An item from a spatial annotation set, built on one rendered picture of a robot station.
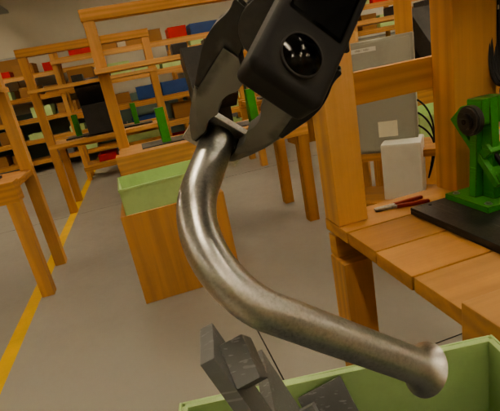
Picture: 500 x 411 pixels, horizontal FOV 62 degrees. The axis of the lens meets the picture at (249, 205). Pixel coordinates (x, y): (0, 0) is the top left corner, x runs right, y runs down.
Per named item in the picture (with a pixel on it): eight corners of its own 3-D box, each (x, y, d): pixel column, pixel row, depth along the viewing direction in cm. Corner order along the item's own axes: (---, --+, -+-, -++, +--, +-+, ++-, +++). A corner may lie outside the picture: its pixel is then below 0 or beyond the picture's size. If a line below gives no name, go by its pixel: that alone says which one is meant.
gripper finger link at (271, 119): (264, 143, 41) (310, 62, 35) (256, 179, 37) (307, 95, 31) (235, 130, 41) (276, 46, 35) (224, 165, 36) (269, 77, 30)
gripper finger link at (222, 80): (208, 113, 40) (269, 41, 34) (193, 148, 36) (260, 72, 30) (181, 93, 39) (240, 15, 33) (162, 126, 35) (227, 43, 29)
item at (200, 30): (254, 142, 771) (230, 12, 700) (87, 181, 710) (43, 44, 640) (246, 139, 821) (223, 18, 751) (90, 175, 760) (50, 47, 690)
